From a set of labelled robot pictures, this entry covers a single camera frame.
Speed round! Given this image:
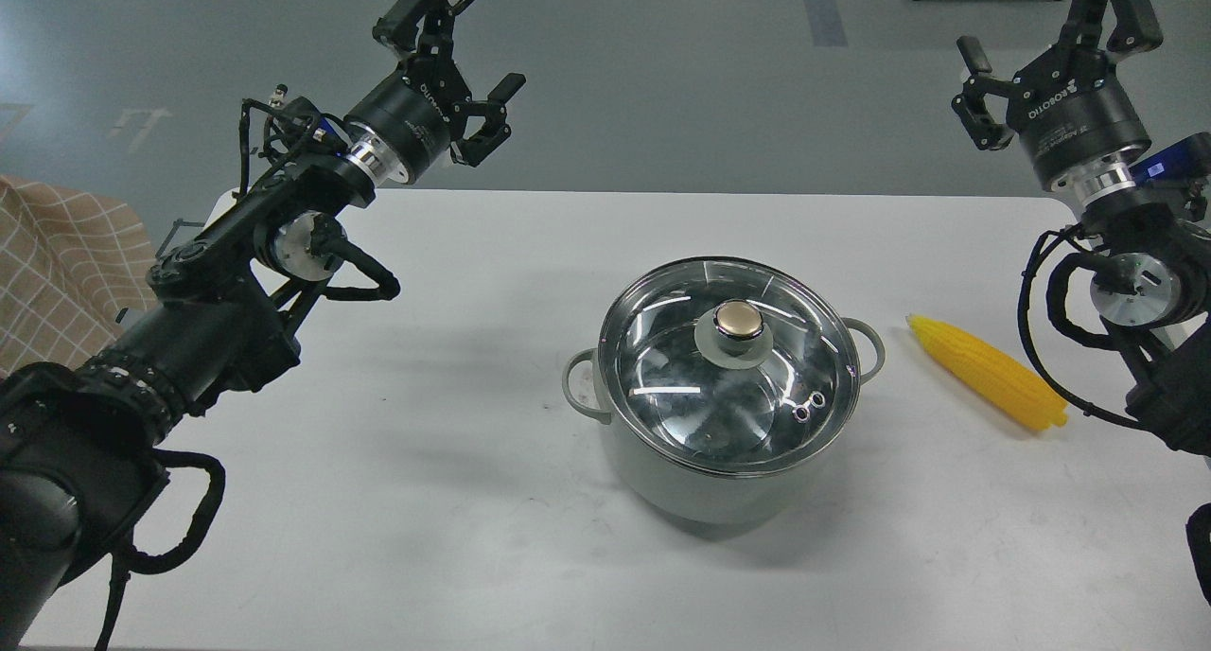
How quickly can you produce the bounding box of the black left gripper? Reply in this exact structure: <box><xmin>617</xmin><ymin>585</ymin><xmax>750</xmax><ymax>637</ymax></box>
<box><xmin>344</xmin><ymin>0</ymin><xmax>527</xmax><ymax>185</ymax></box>

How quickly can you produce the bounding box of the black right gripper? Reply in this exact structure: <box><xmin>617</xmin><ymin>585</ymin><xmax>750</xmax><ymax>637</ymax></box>
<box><xmin>951</xmin><ymin>0</ymin><xmax>1164</xmax><ymax>191</ymax></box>

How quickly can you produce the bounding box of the yellow corn cob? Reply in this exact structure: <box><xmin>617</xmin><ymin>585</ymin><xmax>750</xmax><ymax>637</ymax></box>
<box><xmin>905</xmin><ymin>313</ymin><xmax>1068</xmax><ymax>431</ymax></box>

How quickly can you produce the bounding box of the glass pot lid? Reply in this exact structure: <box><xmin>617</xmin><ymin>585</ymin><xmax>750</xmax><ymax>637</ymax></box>
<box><xmin>595</xmin><ymin>257</ymin><xmax>886</xmax><ymax>477</ymax></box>

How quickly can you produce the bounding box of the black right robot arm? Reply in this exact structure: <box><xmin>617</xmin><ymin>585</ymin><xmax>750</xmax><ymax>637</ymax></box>
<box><xmin>951</xmin><ymin>0</ymin><xmax>1210</xmax><ymax>457</ymax></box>

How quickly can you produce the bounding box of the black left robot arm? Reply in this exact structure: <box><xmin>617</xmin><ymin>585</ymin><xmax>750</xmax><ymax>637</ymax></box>
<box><xmin>2</xmin><ymin>0</ymin><xmax>526</xmax><ymax>650</ymax></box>

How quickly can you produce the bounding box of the beige checkered cloth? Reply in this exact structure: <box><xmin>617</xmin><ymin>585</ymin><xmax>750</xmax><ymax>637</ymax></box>
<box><xmin>1</xmin><ymin>175</ymin><xmax>156</xmax><ymax>378</ymax></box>

